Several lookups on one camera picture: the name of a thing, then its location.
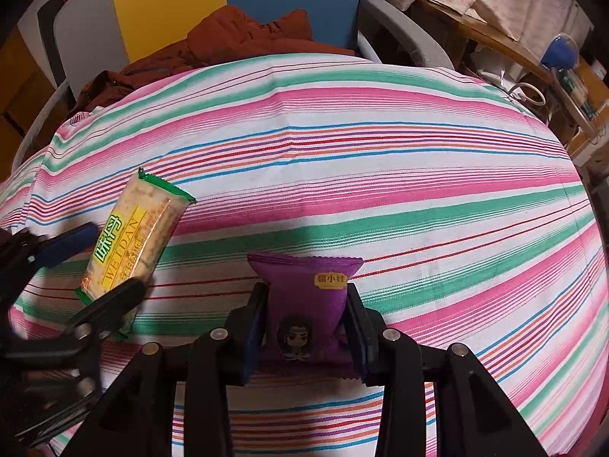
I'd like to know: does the purple snack packet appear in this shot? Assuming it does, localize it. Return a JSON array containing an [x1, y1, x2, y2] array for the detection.
[[248, 253, 363, 379]]

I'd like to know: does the yellow cracker packet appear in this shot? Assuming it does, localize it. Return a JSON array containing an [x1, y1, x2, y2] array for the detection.
[[77, 168, 196, 305]]

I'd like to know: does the striped pink green tablecloth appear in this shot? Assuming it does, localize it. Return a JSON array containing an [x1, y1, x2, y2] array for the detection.
[[1, 55, 608, 455]]

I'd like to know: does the dark red jacket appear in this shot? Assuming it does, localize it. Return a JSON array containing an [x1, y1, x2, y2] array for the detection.
[[70, 5, 355, 115]]

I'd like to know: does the grey yellow blue chair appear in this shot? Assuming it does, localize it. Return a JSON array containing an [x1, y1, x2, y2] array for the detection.
[[11, 0, 452, 169]]

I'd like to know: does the wooden side table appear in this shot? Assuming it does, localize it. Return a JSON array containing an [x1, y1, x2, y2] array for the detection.
[[407, 0, 602, 144]]

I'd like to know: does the blue cup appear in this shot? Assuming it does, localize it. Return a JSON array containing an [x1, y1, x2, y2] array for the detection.
[[541, 33, 579, 70]]

